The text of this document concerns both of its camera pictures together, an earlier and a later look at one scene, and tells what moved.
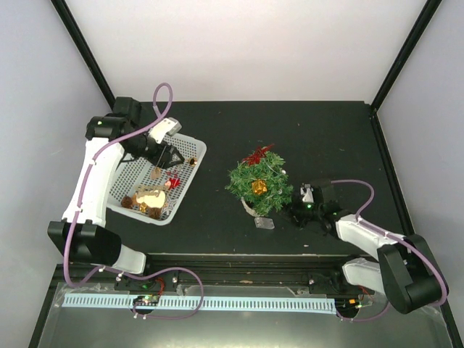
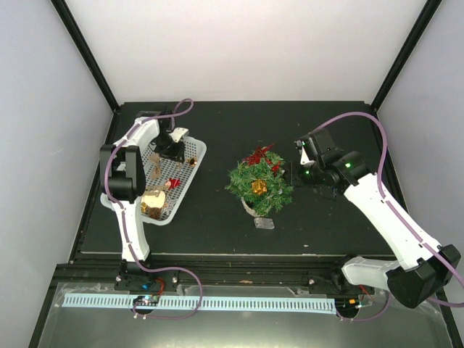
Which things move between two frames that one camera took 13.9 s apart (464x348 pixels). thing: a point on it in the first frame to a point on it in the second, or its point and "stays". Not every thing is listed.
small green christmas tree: x=272 y=171 stays
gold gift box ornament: x=259 y=186 stays
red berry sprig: x=174 y=179 to x=275 y=167
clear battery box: x=264 y=222 stays
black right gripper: x=292 y=211 to x=293 y=178
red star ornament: x=255 y=157 stays
